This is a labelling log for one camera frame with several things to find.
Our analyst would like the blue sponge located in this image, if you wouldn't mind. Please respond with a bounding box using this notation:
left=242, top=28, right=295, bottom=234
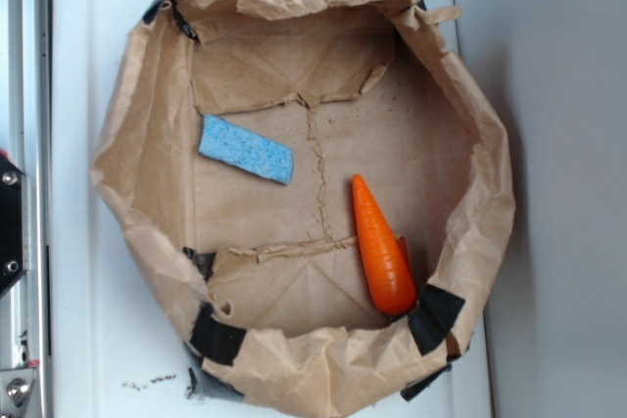
left=198, top=115, right=294, bottom=185

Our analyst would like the orange toy carrot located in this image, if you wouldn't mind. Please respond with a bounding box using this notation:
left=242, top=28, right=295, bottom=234
left=352, top=174, right=417, bottom=316

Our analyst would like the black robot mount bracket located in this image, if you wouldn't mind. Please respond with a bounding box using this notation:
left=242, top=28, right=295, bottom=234
left=0, top=150, right=24, bottom=298

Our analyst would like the metal frame rail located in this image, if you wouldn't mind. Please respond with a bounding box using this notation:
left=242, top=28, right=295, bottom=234
left=1, top=0, right=52, bottom=417

